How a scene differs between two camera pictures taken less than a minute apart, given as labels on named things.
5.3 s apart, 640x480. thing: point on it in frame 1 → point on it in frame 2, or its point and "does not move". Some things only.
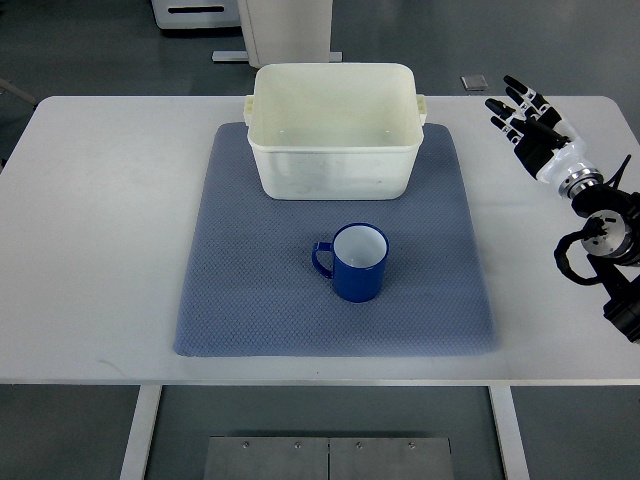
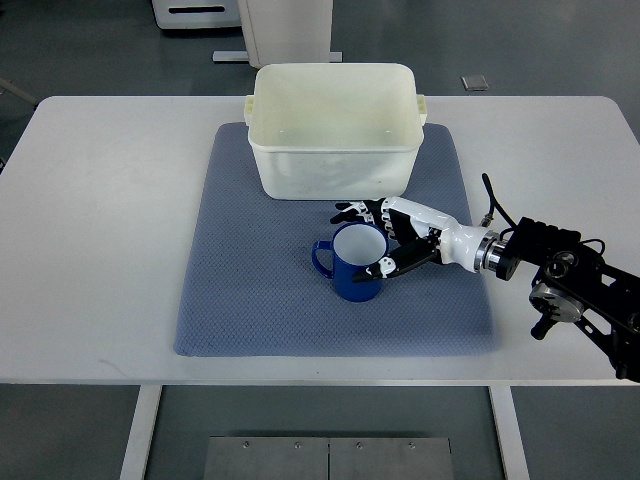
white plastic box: x=335 y=131 does not move
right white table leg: x=509 y=433 does not move
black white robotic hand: x=542 y=142 → x=422 y=237
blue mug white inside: x=355 y=260 does not move
